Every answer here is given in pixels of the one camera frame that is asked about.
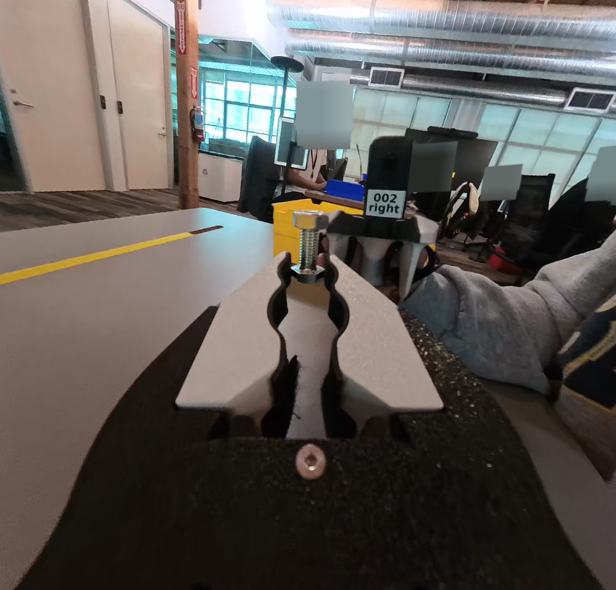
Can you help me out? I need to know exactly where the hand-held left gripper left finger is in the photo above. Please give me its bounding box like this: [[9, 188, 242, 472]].
[[176, 252, 300, 438]]

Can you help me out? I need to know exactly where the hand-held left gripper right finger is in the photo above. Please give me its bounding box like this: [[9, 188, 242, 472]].
[[322, 253, 444, 438]]

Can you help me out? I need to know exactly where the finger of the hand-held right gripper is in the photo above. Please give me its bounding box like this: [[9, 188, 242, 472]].
[[403, 216, 441, 299], [358, 237, 389, 286]]

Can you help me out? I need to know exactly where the silver hex bolt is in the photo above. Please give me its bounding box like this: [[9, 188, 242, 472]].
[[292, 211, 329, 270]]

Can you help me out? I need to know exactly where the person's right forearm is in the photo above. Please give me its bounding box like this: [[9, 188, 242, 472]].
[[399, 234, 616, 398]]

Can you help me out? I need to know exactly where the person's right hand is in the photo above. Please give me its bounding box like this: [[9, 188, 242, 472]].
[[380, 248, 436, 305]]

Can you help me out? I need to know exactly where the black and tan bag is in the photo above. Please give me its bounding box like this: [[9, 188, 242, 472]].
[[440, 181, 484, 240]]

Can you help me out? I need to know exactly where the blue storage bin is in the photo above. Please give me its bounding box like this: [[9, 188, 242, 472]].
[[325, 179, 366, 201]]

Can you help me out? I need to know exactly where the red bag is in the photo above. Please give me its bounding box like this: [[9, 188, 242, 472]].
[[488, 248, 523, 275]]

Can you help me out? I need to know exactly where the large black screen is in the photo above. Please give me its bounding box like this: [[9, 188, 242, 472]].
[[404, 127, 499, 206]]

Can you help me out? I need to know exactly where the white air vent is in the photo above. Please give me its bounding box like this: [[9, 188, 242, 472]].
[[368, 66, 405, 89], [564, 88, 616, 112]]

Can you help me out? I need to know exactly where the yellow plastic bin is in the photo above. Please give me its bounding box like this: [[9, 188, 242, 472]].
[[272, 198, 366, 308]]

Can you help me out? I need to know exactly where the black office chair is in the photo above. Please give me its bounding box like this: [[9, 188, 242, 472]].
[[500, 174, 556, 273]]

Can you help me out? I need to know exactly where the monitor on stand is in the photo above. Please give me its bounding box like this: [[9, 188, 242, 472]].
[[274, 117, 309, 169]]

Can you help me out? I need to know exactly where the dark jacket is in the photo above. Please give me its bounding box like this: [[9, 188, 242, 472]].
[[238, 135, 289, 222]]

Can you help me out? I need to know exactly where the black floor lamp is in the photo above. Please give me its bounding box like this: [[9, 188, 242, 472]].
[[270, 56, 305, 119]]

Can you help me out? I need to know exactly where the yellow tape strip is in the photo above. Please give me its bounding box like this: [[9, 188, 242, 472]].
[[0, 231, 195, 285]]

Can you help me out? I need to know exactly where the white recycling cabinet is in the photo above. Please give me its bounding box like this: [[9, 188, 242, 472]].
[[198, 153, 243, 202]]

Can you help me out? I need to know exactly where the white door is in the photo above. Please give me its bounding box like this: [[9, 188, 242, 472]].
[[0, 0, 106, 193], [107, 0, 175, 192]]

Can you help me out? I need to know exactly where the silver ventilation duct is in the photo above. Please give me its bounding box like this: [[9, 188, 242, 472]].
[[267, 0, 616, 36], [286, 29, 616, 72], [349, 73, 569, 106]]

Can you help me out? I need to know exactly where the wooden post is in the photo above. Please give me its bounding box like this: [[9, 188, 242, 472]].
[[172, 0, 200, 209]]

